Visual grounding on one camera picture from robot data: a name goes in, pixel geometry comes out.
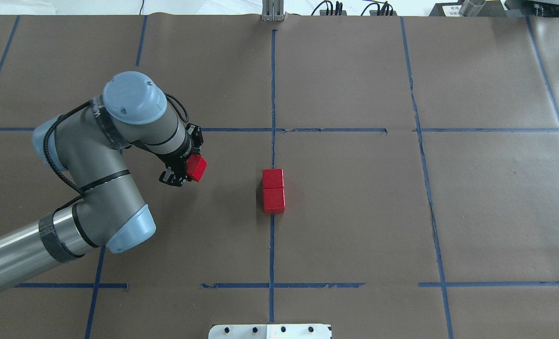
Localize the aluminium frame post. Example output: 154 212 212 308
261 0 285 22

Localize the red cube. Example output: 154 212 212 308
263 187 286 214
262 168 285 190
186 153 208 182

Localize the brown paper table cover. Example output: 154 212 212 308
0 14 559 339

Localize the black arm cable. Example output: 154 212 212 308
44 93 190 198

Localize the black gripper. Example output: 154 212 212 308
159 124 203 187

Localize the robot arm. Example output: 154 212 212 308
0 71 207 292

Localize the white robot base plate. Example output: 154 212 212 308
208 323 333 339

